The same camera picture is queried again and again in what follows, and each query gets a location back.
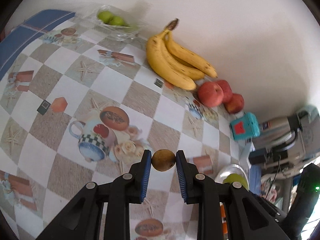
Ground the orange tangerine bottom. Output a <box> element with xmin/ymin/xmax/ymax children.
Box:
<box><xmin>220</xmin><ymin>204</ymin><xmax>228</xmax><ymax>235</ymax></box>

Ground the round green apple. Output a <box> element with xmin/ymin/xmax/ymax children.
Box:
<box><xmin>223</xmin><ymin>173</ymin><xmax>249</xmax><ymax>190</ymax></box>

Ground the brown kiwi fruit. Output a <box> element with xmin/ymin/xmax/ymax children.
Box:
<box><xmin>151</xmin><ymin>149</ymin><xmax>176</xmax><ymax>172</ymax></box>

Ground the large steel plate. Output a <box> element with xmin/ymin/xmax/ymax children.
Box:
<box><xmin>214</xmin><ymin>164</ymin><xmax>249</xmax><ymax>190</ymax></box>

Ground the black charger on white base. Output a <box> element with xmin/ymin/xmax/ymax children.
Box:
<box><xmin>239</xmin><ymin>140</ymin><xmax>267</xmax><ymax>175</ymax></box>

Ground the steel thermos jug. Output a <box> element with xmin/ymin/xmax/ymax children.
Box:
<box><xmin>253</xmin><ymin>114</ymin><xmax>303</xmax><ymax>151</ymax></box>

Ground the teal plastic box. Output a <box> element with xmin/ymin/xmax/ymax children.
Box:
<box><xmin>230</xmin><ymin>112</ymin><xmax>260</xmax><ymax>141</ymax></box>

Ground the right red apple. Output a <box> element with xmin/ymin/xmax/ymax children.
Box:
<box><xmin>224</xmin><ymin>93</ymin><xmax>245</xmax><ymax>114</ymax></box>

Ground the red apple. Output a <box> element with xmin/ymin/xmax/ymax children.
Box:
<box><xmin>216</xmin><ymin>80</ymin><xmax>233</xmax><ymax>103</ymax></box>
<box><xmin>224</xmin><ymin>93</ymin><xmax>245</xmax><ymax>114</ymax></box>

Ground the middle red apple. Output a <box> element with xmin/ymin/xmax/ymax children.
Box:
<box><xmin>216</xmin><ymin>80</ymin><xmax>233</xmax><ymax>103</ymax></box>

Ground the pale pink apple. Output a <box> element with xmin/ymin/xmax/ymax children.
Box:
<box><xmin>197</xmin><ymin>82</ymin><xmax>224</xmax><ymax>107</ymax></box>

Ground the banana bunch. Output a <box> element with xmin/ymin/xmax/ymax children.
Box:
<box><xmin>146</xmin><ymin>18</ymin><xmax>217</xmax><ymax>90</ymax></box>

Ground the black cable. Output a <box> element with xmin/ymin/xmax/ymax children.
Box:
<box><xmin>265</xmin><ymin>152</ymin><xmax>283</xmax><ymax>201</ymax></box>

